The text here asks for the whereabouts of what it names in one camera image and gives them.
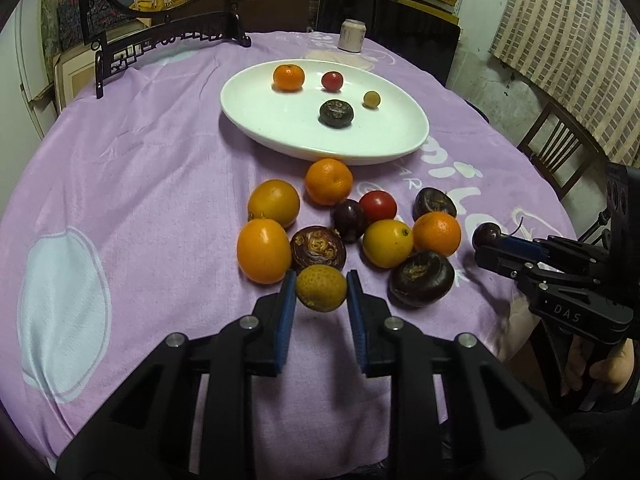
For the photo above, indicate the small yellow-green grape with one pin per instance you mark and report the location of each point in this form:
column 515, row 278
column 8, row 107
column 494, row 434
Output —
column 371, row 99

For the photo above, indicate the large dark water chestnut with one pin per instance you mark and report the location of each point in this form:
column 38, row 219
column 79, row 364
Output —
column 421, row 277

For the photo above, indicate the dark purple plum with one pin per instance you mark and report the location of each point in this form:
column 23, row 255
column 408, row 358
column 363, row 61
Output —
column 347, row 220

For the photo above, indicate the black chair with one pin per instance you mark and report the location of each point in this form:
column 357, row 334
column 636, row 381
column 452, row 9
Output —
column 400, row 20

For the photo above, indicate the person's right hand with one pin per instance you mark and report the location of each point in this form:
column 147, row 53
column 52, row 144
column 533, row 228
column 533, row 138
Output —
column 607, row 367

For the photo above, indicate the yellow orange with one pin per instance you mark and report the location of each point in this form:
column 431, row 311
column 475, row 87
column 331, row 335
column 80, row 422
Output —
column 388, row 243

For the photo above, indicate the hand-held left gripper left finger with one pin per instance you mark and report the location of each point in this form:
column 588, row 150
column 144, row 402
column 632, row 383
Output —
column 287, row 317

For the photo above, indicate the brown wooden chair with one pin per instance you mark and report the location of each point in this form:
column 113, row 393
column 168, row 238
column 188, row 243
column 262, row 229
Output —
column 560, row 150

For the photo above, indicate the white oval plate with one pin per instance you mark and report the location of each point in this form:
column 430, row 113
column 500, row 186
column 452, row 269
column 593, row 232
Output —
column 280, row 120

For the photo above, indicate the yellow-green kumquat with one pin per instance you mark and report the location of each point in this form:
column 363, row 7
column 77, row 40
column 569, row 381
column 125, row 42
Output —
column 321, row 288

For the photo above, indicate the yellow-orange orange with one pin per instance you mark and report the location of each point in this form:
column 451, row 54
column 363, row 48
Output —
column 274, row 203

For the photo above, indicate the patterned dark purple water chestnut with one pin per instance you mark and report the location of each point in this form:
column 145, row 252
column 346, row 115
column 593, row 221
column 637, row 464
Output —
column 318, row 248

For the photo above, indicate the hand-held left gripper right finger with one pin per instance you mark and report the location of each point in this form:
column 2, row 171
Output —
column 356, row 317

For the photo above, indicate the purple tablecloth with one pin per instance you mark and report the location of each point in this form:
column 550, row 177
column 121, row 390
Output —
column 150, row 185

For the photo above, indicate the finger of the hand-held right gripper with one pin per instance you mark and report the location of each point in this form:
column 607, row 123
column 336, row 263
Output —
column 502, row 262
column 520, row 247

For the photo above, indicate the striped beige curtain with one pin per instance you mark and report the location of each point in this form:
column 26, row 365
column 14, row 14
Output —
column 575, row 40

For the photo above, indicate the small dark water chestnut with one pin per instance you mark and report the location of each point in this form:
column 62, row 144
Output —
column 337, row 113

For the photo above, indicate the small red cherry tomato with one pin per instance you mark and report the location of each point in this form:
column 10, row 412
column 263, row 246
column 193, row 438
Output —
column 331, row 81

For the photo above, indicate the small orange mandarin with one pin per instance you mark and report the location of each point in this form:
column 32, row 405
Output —
column 288, row 77

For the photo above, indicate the large oval orange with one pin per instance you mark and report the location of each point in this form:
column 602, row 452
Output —
column 263, row 250

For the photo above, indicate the white drink can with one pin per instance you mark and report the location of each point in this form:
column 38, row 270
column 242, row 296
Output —
column 352, row 35

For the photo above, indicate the small dark red grape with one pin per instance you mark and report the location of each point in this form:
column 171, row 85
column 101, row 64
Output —
column 485, row 234

